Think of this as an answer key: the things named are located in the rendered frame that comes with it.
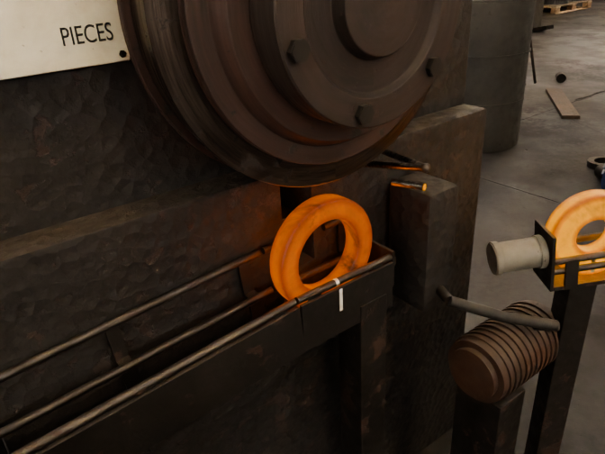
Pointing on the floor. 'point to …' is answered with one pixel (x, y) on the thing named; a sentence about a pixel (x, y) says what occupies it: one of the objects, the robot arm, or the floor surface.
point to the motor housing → (496, 379)
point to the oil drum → (499, 67)
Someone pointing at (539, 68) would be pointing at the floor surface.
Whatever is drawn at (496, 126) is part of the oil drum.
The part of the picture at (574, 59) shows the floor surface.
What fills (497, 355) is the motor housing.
